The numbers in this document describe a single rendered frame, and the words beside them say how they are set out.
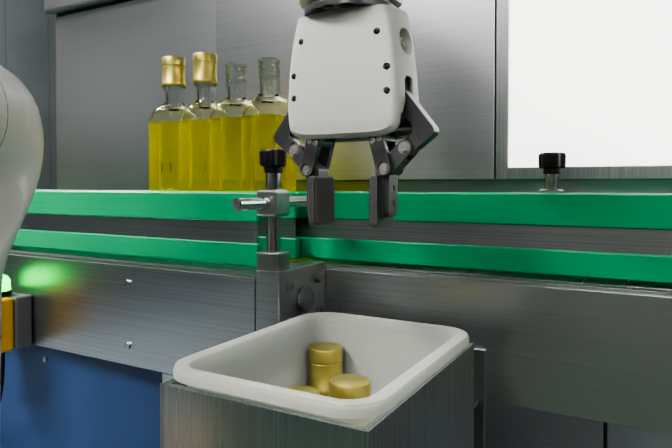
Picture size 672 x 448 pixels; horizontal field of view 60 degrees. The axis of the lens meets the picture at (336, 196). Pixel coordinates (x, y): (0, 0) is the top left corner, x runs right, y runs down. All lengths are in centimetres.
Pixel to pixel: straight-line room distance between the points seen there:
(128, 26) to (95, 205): 51
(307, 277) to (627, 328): 32
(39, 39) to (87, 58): 208
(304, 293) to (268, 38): 47
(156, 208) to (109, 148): 53
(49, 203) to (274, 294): 40
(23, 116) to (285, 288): 29
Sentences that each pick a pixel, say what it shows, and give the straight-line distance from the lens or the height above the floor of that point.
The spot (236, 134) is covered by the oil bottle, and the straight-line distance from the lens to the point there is 79.
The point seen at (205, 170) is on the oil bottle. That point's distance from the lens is 83.
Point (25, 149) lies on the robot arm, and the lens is 57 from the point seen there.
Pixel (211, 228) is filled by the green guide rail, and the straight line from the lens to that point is 68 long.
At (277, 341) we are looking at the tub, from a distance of 56.
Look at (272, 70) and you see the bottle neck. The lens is 79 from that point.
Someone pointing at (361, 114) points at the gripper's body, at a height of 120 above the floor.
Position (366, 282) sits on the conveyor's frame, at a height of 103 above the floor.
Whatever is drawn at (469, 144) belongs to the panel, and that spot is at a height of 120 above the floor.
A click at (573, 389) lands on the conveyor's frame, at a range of 62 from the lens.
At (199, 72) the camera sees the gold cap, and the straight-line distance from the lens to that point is 86.
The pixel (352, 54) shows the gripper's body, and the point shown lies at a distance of 46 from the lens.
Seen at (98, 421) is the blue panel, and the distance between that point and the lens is 87.
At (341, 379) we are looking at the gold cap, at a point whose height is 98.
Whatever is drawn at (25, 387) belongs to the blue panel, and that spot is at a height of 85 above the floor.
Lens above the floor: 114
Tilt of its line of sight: 1 degrees down
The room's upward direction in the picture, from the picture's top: straight up
